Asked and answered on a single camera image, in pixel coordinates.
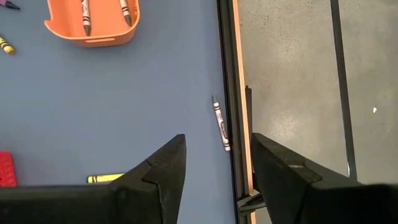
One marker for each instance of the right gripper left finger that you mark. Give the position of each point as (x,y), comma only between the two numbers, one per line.
(155,193)

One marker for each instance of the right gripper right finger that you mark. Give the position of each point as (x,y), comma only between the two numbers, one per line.
(295,193)

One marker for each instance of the yellow crayon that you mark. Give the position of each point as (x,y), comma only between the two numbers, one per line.
(7,46)
(102,178)

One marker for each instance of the white crayon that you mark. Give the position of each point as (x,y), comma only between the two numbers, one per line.
(221,124)
(125,12)
(86,15)

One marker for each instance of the purple crayon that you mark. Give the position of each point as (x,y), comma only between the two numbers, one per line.
(7,4)

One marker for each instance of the wooden edge strip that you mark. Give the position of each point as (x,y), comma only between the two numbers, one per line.
(241,62)

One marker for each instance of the red plastic basket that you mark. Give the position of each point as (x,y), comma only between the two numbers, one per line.
(7,169)

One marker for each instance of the orange plastic bin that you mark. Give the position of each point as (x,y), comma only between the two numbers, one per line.
(62,18)

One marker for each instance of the black frame clamp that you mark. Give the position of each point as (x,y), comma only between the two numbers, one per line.
(248,202)

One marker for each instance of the black frame bracket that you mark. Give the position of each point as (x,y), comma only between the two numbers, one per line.
(248,109)

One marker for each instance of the black table frame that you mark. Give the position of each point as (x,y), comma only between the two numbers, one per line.
(228,62)

